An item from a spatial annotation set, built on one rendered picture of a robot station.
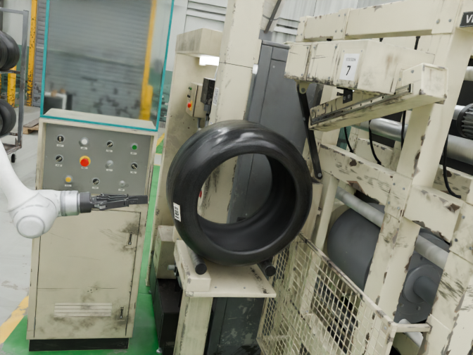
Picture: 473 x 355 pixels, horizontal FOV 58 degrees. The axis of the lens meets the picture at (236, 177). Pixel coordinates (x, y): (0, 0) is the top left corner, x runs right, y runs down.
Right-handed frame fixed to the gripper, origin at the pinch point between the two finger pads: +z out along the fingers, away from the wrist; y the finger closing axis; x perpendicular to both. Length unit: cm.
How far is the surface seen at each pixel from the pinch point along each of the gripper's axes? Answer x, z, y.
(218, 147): -21.3, 27.5, -10.6
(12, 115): 28, -134, 429
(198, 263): 22.7, 21.0, -10.7
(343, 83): -45, 63, -28
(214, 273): 35.6, 30.3, 3.7
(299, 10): -163, 418, 855
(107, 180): 11, -13, 66
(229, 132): -26.2, 32.2, -7.5
